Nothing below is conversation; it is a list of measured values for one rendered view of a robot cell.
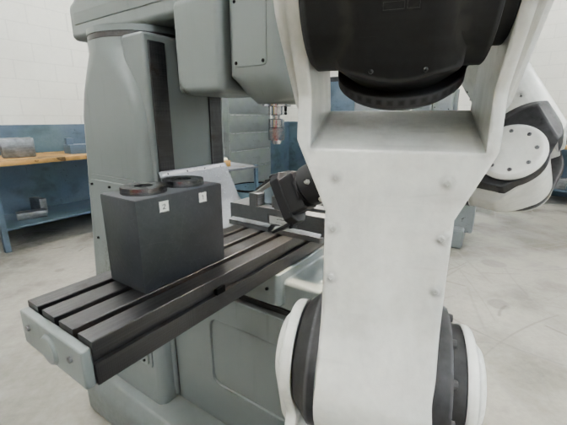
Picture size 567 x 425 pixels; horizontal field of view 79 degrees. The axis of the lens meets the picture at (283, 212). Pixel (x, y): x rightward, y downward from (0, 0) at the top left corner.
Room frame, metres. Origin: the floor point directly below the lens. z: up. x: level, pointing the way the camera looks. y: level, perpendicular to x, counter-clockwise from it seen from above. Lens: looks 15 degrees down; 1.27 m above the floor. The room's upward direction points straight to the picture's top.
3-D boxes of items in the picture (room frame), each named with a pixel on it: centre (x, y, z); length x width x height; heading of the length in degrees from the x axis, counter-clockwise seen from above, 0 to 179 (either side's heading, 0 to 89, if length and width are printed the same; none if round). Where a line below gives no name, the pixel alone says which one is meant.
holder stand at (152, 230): (0.73, 0.25, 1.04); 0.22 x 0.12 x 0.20; 145
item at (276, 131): (1.07, 0.02, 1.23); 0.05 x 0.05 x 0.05
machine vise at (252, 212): (1.05, 0.00, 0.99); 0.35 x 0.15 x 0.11; 55
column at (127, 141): (1.41, 0.53, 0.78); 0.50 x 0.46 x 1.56; 56
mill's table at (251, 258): (1.02, 0.05, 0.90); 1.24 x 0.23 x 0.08; 146
